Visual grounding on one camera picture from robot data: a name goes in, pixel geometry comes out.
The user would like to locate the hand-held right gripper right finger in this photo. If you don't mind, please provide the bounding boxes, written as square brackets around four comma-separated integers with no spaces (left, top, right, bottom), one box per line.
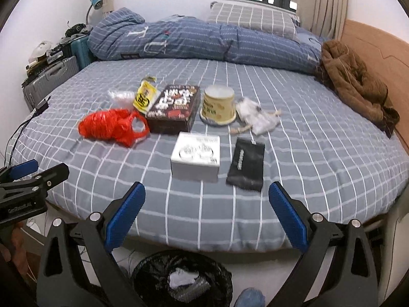
[268,182,381,307]

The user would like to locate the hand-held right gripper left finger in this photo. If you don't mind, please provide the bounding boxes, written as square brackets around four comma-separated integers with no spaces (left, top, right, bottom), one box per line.
[36,182,146,307]

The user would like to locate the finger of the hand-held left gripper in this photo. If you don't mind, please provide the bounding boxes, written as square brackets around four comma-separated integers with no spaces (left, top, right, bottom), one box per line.
[0,163,70,199]
[0,160,39,183]

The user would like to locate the black pouch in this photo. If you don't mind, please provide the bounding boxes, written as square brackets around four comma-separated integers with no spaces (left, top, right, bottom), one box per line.
[226,137,266,192]

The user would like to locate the black-lined trash bin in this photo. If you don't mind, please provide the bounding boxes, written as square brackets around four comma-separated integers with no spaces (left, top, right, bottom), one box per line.
[131,249,234,307]

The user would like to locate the red plastic bag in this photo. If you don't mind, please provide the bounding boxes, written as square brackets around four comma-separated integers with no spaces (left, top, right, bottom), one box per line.
[78,109,151,148]

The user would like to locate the white cardboard box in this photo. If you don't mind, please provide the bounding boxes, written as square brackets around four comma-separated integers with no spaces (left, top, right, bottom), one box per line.
[170,131,222,183]

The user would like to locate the clear plastic bag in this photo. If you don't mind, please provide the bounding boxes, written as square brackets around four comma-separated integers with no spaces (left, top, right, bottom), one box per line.
[108,88,135,109]

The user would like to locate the dark printed cardboard box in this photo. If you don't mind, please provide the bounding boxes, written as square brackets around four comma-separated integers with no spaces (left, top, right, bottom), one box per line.
[145,84,201,134]

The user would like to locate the yellow paper bowl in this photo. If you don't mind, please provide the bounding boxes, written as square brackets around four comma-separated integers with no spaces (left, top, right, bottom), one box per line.
[200,85,237,127]

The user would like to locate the grey checked bed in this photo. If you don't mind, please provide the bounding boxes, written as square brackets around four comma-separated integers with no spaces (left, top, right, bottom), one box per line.
[8,58,409,253]

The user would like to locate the white crumpled paper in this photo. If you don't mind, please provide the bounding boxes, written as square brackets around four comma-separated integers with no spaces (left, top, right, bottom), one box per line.
[169,269,209,295]

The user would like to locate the blue slipper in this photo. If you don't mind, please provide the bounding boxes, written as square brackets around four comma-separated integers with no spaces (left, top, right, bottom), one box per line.
[235,288,266,307]

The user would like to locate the silver suitcase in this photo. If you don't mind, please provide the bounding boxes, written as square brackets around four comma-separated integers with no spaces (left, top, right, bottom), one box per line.
[22,56,80,112]

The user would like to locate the white crumpled wrapper with chopsticks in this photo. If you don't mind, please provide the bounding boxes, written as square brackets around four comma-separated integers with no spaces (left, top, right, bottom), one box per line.
[230,97,283,135]

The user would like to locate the yellow snack packet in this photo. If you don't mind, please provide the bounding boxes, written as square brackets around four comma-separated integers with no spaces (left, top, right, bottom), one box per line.
[132,76,160,114]

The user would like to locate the teal suitcase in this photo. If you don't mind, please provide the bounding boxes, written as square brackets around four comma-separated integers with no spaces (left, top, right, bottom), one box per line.
[71,34,95,70]

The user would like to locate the brown jacket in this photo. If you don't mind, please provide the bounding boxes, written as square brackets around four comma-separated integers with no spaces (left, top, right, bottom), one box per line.
[315,40,401,139]

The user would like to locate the blue desk lamp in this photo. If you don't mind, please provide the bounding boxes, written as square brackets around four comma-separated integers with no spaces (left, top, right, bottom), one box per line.
[86,0,103,29]

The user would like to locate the blue striped duvet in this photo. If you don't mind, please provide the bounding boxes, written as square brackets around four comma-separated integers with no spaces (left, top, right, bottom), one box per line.
[88,8,324,75]

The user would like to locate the wooden headboard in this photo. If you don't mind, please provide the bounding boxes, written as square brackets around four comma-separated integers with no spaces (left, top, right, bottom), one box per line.
[340,19,409,154]

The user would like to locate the grey checked pillow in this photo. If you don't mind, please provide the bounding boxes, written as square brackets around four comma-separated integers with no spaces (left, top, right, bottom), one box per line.
[208,2,301,39]

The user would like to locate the black cable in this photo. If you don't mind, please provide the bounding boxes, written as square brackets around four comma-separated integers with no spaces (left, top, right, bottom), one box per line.
[5,96,51,167]

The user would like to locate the black tangled cables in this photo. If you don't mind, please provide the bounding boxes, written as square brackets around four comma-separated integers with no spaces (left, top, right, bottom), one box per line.
[65,22,93,38]

